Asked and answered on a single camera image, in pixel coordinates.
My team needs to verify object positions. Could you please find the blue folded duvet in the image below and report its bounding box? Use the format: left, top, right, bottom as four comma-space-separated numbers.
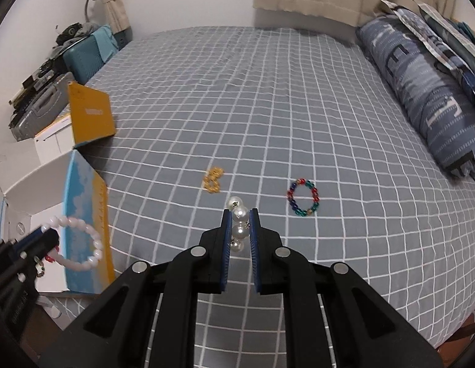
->
356, 15, 475, 181

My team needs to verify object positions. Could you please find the teal suitcase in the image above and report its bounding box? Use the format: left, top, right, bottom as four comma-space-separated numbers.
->
63, 25, 118, 85

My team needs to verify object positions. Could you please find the white pearl bracelet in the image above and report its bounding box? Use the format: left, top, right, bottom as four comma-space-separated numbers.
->
226, 195, 249, 254

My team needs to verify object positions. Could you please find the grey hard case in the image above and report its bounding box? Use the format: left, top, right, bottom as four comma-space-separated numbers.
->
9, 71, 75, 141

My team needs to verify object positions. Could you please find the grey checked bed sheet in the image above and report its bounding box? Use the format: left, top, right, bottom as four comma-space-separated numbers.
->
48, 25, 475, 368

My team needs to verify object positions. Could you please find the blue yellow cardboard shoebox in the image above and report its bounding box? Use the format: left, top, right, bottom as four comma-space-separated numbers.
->
0, 82, 116, 295

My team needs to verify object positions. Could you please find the yellow amber bead bracelet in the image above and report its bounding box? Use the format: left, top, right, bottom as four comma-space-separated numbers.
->
202, 166, 225, 195

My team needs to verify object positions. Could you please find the pink bead bracelet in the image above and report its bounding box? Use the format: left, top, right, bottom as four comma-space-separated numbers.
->
47, 215, 105, 273

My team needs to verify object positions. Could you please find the multicolour bead bracelet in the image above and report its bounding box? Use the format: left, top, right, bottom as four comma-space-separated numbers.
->
286, 177, 322, 218

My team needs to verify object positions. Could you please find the patterned pillow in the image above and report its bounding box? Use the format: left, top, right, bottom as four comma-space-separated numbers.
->
381, 0, 475, 107

